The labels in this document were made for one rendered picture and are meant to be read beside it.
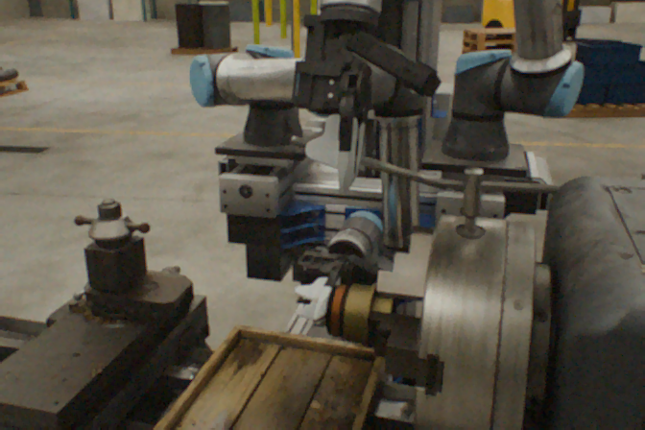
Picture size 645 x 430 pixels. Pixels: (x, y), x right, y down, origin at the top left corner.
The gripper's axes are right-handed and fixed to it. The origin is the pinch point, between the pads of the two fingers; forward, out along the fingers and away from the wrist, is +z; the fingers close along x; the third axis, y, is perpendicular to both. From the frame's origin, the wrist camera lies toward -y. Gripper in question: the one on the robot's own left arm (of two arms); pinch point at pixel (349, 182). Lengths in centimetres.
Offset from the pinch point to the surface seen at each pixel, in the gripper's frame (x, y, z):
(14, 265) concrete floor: -217, 239, 63
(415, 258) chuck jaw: -17.8, -6.7, 10.0
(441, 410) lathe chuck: -2.5, -13.2, 25.7
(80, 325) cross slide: -21, 50, 29
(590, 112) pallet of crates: -685, -114, -109
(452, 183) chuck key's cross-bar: -6.5, -11.7, -1.1
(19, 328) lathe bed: -36, 76, 37
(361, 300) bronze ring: -13.2, -0.2, 16.4
